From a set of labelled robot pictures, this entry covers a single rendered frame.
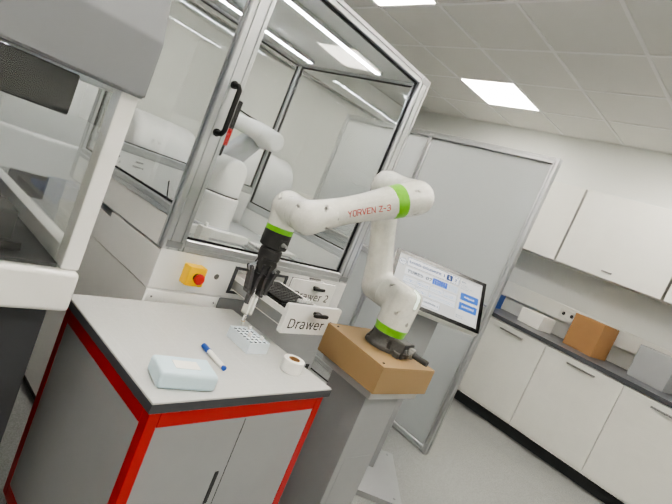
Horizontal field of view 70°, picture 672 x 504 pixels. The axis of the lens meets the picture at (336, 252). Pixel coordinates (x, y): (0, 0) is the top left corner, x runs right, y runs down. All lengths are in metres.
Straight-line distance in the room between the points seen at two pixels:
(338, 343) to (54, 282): 0.95
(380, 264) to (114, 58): 1.14
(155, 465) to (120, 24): 1.01
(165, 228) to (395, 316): 0.87
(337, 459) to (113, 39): 1.49
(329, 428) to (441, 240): 1.90
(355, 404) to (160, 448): 0.79
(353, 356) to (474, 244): 1.77
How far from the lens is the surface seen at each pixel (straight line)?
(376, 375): 1.66
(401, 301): 1.77
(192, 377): 1.23
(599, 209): 4.83
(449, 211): 3.48
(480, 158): 3.49
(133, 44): 1.26
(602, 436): 4.29
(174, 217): 1.68
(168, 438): 1.27
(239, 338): 1.59
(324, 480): 1.96
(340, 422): 1.88
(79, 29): 1.22
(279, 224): 1.52
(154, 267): 1.71
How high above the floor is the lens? 1.33
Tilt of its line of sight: 6 degrees down
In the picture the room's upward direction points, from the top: 23 degrees clockwise
